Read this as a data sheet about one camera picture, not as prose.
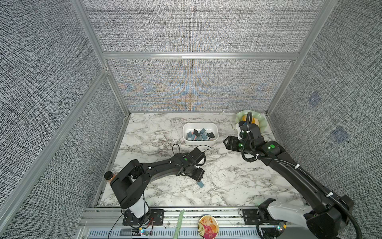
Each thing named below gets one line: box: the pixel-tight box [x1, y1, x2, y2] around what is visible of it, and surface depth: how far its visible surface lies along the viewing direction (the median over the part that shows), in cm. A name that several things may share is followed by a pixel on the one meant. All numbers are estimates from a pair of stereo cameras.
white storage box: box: [182, 122, 219, 146], surface depth 105 cm
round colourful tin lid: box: [197, 214, 220, 239], surface depth 69 cm
